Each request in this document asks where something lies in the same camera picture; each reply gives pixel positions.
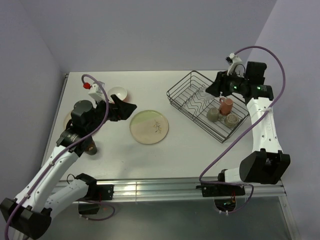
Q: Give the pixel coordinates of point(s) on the dark brown tumbler cup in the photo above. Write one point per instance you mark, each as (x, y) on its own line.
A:
(91, 149)

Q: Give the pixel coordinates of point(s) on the speckled beige cup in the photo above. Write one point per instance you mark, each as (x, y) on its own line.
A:
(231, 120)

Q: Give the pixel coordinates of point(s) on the clear drinking glass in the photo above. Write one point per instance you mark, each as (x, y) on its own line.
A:
(203, 95)

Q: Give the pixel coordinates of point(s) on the grey-green ceramic mug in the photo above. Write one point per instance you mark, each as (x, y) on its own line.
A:
(213, 114)

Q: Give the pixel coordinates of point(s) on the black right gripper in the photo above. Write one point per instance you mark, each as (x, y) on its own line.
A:
(220, 84)

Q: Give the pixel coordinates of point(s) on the pink and cream plate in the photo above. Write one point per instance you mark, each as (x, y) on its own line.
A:
(66, 119)

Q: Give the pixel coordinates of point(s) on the pink ceramic mug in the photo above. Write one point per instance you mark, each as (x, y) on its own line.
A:
(226, 105)

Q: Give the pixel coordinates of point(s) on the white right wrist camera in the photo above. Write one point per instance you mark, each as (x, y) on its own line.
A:
(233, 60)

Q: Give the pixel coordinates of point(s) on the green and cream plate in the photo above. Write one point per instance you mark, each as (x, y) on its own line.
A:
(149, 127)

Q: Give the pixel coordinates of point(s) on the aluminium mounting rail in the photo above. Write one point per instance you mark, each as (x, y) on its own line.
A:
(176, 189)

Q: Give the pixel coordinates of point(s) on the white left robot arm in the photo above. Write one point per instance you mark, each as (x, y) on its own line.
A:
(33, 209)

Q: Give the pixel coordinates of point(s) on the orange and white bowl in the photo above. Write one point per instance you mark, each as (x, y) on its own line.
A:
(119, 91)

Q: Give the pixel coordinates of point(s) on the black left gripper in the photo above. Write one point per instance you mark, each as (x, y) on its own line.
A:
(120, 110)

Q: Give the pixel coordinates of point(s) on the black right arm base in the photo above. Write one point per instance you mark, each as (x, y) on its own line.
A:
(229, 192)

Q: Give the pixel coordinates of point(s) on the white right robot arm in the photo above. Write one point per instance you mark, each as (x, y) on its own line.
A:
(267, 162)

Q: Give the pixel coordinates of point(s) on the dark wire dish rack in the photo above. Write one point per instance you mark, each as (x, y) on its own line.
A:
(184, 97)

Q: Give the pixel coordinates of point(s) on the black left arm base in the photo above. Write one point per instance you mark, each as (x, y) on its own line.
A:
(96, 192)

